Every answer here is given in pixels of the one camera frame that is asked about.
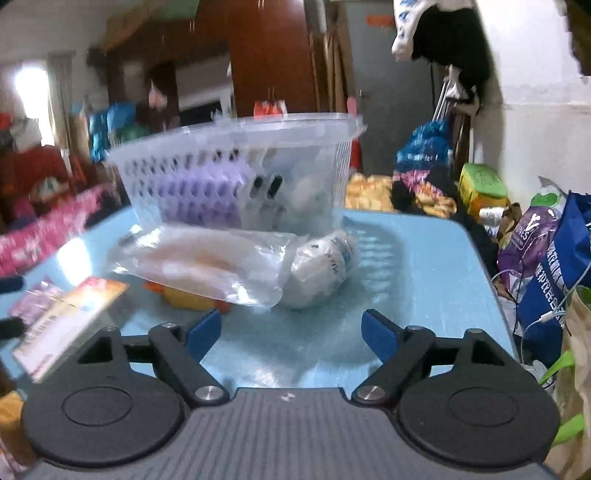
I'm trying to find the brown paper bag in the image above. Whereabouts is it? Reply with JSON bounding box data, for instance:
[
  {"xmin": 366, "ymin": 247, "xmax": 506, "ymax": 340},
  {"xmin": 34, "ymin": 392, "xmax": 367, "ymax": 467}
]
[{"xmin": 545, "ymin": 286, "xmax": 591, "ymax": 480}]

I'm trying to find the purple snack bag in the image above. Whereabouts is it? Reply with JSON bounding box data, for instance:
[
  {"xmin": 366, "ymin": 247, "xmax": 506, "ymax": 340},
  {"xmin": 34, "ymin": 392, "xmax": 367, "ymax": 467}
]
[{"xmin": 497, "ymin": 186, "xmax": 567, "ymax": 292}]

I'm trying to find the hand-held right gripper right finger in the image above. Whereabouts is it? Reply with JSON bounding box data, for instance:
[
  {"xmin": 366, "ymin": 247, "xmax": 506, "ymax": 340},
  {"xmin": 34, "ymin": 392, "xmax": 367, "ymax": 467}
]
[{"xmin": 351, "ymin": 308, "xmax": 514, "ymax": 408}]

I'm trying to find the green box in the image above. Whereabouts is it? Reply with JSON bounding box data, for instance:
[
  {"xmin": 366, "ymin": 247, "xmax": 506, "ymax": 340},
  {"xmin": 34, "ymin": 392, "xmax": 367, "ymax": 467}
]
[{"xmin": 458, "ymin": 162, "xmax": 511, "ymax": 217}]

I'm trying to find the white printed hanging bag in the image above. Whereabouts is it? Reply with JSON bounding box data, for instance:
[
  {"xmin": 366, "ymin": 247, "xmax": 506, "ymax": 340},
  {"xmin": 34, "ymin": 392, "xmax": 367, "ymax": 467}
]
[{"xmin": 390, "ymin": 0, "xmax": 437, "ymax": 62}]

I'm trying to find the black hanging garment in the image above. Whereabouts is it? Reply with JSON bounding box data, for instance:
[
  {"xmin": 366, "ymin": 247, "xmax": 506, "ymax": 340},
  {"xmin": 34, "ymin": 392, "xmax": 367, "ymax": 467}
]
[{"xmin": 411, "ymin": 6, "xmax": 492, "ymax": 116}]

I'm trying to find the blue plastic bag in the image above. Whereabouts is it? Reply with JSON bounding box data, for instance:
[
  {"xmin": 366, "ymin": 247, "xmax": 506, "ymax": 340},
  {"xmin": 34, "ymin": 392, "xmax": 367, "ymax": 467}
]
[{"xmin": 88, "ymin": 102, "xmax": 138, "ymax": 162}]

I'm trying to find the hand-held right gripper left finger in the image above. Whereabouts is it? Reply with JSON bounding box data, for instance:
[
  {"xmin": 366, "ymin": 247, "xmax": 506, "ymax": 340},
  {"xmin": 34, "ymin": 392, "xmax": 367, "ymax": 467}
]
[{"xmin": 78, "ymin": 308, "xmax": 229, "ymax": 407}]

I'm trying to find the white cable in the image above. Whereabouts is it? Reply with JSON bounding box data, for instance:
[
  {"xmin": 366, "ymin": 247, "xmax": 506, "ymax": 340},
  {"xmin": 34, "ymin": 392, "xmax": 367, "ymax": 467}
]
[{"xmin": 490, "ymin": 270, "xmax": 579, "ymax": 365}]

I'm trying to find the pink purple packet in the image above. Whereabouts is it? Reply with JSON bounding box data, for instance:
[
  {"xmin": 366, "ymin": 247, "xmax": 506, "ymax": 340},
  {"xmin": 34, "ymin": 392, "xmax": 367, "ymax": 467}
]
[{"xmin": 9, "ymin": 278, "xmax": 65, "ymax": 326}]

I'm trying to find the pink floral blanket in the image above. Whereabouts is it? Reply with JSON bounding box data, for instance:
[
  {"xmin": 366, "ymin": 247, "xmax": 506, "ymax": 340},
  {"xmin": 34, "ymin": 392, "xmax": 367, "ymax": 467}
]
[{"xmin": 0, "ymin": 183, "xmax": 122, "ymax": 278}]

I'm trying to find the blue patterned cloth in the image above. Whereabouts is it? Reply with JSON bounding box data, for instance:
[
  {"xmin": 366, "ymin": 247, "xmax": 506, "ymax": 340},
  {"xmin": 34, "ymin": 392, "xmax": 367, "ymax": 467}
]
[{"xmin": 395, "ymin": 119, "xmax": 455, "ymax": 174}]

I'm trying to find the clear plastic basket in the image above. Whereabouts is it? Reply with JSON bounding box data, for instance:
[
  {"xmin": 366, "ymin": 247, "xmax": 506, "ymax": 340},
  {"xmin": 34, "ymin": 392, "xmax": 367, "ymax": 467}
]
[{"xmin": 104, "ymin": 112, "xmax": 366, "ymax": 232}]

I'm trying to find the blue shopping bag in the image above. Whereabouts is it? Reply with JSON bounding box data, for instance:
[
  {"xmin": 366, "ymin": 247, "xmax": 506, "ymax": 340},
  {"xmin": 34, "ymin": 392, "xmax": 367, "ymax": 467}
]
[{"xmin": 516, "ymin": 191, "xmax": 591, "ymax": 370}]

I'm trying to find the red and white card box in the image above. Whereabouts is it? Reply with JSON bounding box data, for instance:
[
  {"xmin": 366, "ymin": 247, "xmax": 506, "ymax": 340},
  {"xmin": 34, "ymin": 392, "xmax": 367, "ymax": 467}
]
[{"xmin": 11, "ymin": 277, "xmax": 129, "ymax": 383}]

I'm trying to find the brown wooden wardrobe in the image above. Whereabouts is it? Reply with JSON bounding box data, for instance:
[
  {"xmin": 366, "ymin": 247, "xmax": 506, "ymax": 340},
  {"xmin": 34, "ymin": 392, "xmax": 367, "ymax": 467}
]
[{"xmin": 147, "ymin": 0, "xmax": 329, "ymax": 130}]

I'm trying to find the yellow patterned cloth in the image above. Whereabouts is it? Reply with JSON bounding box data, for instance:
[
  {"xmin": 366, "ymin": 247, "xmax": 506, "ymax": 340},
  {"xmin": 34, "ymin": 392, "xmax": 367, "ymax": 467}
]
[{"xmin": 345, "ymin": 172, "xmax": 397, "ymax": 212}]

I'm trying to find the clear plastic bag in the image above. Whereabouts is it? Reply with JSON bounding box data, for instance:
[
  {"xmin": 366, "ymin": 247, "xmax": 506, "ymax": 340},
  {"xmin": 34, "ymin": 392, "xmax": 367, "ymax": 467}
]
[{"xmin": 111, "ymin": 225, "xmax": 301, "ymax": 309}]

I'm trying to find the yellow orange toy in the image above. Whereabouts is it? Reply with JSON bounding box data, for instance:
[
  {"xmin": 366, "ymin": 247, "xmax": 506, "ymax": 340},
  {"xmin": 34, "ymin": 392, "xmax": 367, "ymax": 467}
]
[{"xmin": 144, "ymin": 280, "xmax": 232, "ymax": 315}]

